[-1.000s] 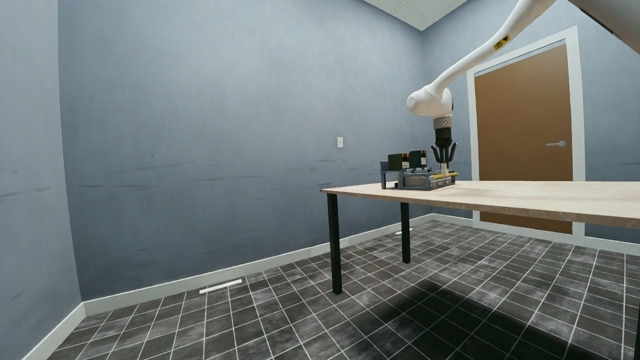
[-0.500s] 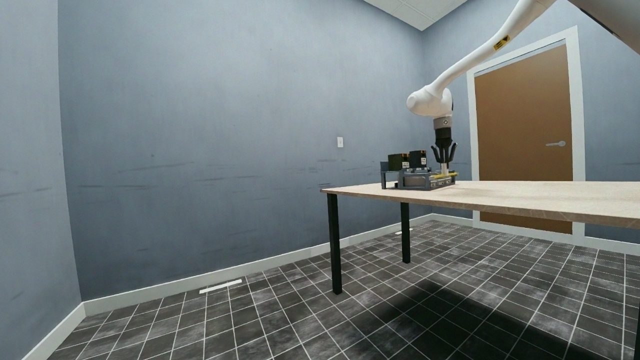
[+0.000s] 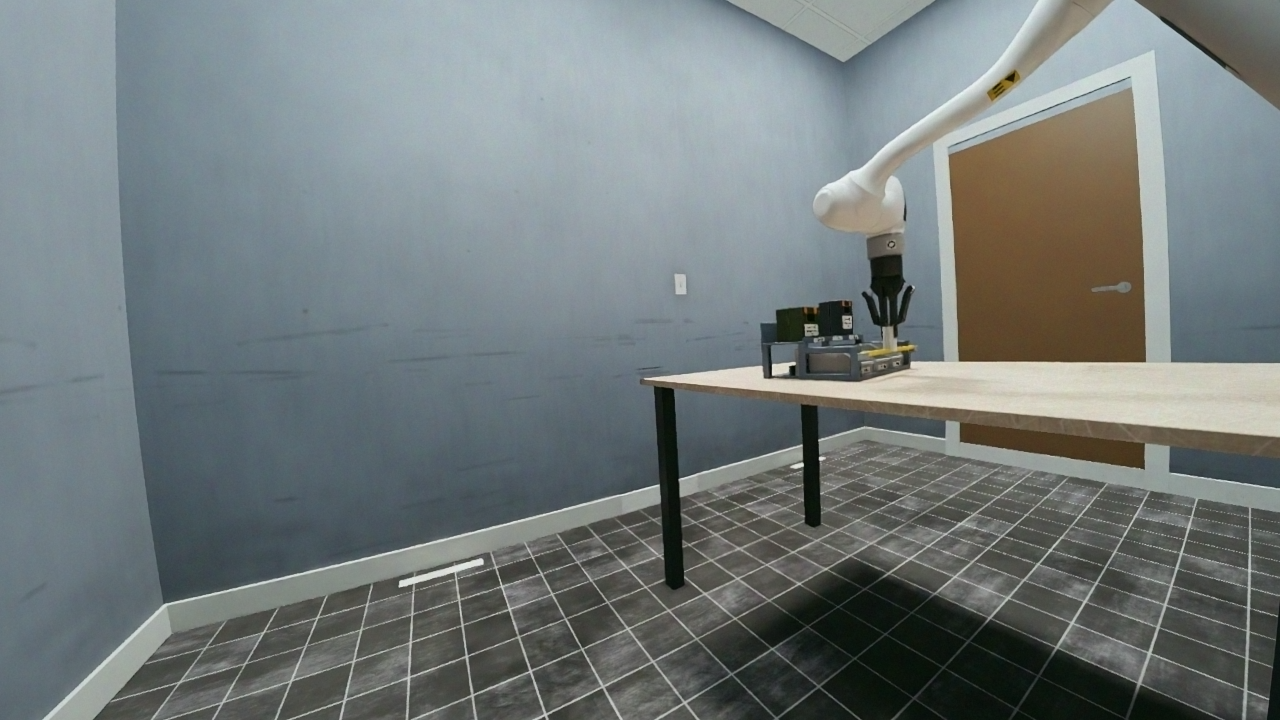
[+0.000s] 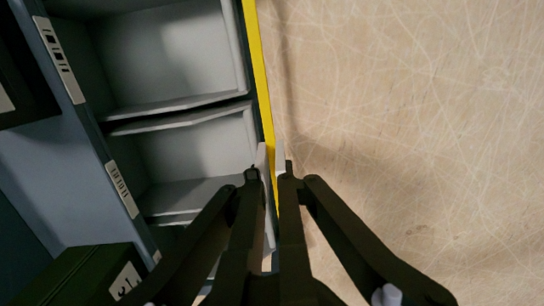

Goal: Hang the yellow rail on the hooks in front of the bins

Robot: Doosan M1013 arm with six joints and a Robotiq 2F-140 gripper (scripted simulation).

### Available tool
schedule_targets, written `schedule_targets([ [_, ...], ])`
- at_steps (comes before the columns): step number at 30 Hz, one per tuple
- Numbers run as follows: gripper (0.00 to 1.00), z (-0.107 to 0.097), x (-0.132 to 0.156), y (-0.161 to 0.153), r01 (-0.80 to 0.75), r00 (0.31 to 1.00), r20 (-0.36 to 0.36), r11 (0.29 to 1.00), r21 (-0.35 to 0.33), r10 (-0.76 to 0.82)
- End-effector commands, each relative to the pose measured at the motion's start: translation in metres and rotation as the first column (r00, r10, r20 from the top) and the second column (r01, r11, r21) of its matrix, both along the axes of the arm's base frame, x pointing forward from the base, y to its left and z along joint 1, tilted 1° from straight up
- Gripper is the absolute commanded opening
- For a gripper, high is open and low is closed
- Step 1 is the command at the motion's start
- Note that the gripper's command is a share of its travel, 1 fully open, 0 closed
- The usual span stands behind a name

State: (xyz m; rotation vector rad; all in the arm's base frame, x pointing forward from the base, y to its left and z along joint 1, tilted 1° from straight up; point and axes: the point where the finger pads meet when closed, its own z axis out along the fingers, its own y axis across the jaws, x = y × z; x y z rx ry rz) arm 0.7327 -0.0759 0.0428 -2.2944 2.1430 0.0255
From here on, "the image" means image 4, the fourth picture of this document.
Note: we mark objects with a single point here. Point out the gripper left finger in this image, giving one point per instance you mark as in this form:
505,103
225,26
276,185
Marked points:
181,273

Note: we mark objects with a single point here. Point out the dark green case with orange latches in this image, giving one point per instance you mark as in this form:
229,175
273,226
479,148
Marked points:
97,275

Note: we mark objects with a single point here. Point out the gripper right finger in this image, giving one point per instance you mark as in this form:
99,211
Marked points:
381,278

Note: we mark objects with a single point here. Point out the yellow long thin bar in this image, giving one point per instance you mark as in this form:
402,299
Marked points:
253,32

